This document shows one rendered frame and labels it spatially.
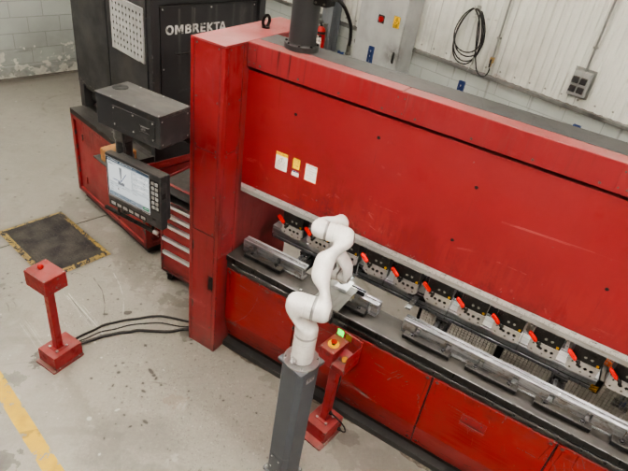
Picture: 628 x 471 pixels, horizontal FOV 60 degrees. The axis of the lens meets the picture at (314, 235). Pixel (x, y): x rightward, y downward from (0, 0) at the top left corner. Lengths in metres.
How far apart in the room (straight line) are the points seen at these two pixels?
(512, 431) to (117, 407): 2.50
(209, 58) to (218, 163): 0.61
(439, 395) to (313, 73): 1.99
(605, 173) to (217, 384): 2.83
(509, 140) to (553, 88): 4.47
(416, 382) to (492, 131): 1.59
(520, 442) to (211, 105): 2.58
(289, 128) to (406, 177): 0.76
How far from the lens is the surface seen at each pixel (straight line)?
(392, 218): 3.04
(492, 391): 3.30
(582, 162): 2.64
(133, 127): 3.23
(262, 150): 3.37
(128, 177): 3.38
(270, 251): 3.68
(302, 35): 3.11
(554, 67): 7.09
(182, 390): 4.08
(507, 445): 3.52
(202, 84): 3.25
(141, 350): 4.35
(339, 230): 2.68
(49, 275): 3.83
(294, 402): 3.05
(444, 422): 3.58
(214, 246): 3.67
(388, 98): 2.82
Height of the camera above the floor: 3.14
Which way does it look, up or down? 34 degrees down
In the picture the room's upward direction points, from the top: 9 degrees clockwise
